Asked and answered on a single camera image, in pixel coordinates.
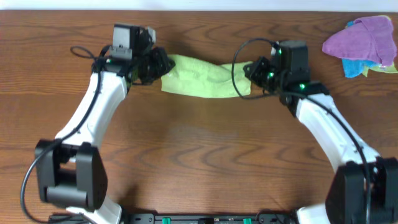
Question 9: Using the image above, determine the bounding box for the green cloth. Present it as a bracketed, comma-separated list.
[161, 54, 251, 98]
[362, 63, 397, 77]

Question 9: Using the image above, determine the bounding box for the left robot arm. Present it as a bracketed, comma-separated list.
[30, 24, 175, 223]

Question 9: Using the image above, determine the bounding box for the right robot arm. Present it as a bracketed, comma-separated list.
[243, 57, 397, 223]

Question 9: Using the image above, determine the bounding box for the blue cloth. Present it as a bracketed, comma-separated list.
[342, 21, 379, 78]

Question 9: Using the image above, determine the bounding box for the purple cloth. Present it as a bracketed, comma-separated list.
[322, 16, 397, 66]

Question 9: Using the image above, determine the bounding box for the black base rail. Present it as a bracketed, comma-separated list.
[120, 213, 298, 224]

